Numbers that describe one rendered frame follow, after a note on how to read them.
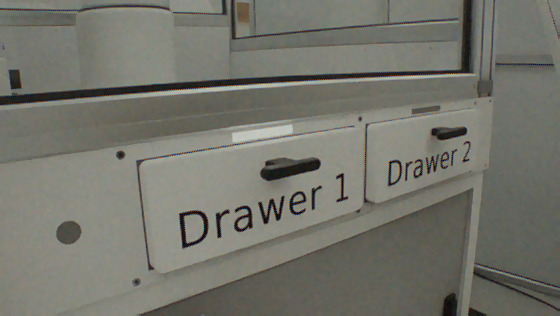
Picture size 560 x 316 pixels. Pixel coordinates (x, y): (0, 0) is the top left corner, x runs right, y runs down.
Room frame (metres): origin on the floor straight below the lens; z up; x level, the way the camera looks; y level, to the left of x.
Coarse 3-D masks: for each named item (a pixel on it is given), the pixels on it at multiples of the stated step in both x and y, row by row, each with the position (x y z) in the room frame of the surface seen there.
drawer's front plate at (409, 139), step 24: (408, 120) 0.61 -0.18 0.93; (432, 120) 0.65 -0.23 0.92; (456, 120) 0.69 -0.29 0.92; (384, 144) 0.57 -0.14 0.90; (408, 144) 0.61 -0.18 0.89; (432, 144) 0.65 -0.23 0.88; (456, 144) 0.69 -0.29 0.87; (384, 168) 0.58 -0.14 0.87; (408, 168) 0.61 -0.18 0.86; (432, 168) 0.65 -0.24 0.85; (456, 168) 0.70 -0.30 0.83; (384, 192) 0.58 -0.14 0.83
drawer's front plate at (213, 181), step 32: (352, 128) 0.55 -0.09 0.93; (160, 160) 0.39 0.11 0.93; (192, 160) 0.40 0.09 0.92; (224, 160) 0.42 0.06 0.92; (256, 160) 0.44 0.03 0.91; (352, 160) 0.54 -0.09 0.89; (160, 192) 0.38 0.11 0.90; (192, 192) 0.40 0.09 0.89; (224, 192) 0.42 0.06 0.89; (256, 192) 0.44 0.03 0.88; (288, 192) 0.47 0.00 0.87; (320, 192) 0.50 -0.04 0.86; (352, 192) 0.54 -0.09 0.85; (160, 224) 0.38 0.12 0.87; (192, 224) 0.40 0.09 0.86; (224, 224) 0.42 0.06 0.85; (256, 224) 0.44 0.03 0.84; (288, 224) 0.47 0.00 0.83; (160, 256) 0.37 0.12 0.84; (192, 256) 0.39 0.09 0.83
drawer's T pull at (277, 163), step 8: (272, 160) 0.45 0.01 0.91; (280, 160) 0.45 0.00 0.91; (288, 160) 0.45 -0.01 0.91; (296, 160) 0.44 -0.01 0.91; (304, 160) 0.44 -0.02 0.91; (312, 160) 0.45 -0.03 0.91; (320, 160) 0.45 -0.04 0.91; (264, 168) 0.41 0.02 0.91; (272, 168) 0.41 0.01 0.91; (280, 168) 0.42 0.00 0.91; (288, 168) 0.42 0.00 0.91; (296, 168) 0.43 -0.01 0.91; (304, 168) 0.44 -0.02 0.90; (312, 168) 0.44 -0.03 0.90; (264, 176) 0.41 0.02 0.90; (272, 176) 0.41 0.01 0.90; (280, 176) 0.42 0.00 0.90; (288, 176) 0.43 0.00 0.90
